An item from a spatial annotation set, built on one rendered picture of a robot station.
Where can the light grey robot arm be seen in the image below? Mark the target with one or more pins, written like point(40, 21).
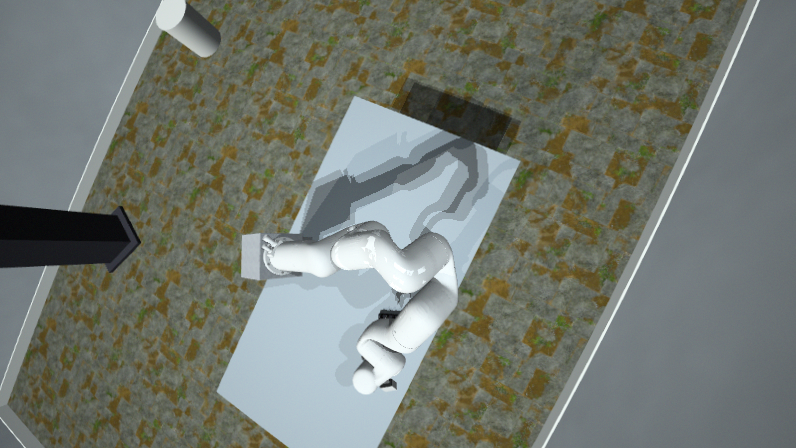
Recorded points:
point(427, 260)

